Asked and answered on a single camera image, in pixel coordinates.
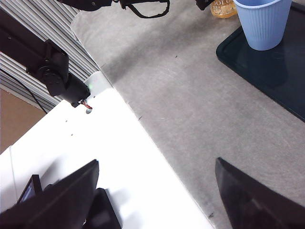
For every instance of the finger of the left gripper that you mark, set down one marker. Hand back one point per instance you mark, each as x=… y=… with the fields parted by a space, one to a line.
x=203 y=3

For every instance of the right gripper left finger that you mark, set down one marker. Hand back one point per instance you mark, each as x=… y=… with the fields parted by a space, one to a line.
x=54 y=205

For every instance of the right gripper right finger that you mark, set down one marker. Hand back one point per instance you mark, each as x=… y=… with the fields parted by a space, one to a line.
x=257 y=205

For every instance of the jasmine oolong tea bottle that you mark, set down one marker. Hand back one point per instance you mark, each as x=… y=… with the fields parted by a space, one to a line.
x=222 y=12

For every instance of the blue ribbed cup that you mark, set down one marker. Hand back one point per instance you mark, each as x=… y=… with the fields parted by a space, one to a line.
x=263 y=26

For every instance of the small black display screen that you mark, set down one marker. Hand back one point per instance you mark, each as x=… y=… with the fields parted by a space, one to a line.
x=27 y=190

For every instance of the dark blue tray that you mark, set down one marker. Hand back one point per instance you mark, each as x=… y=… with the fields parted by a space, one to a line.
x=267 y=74

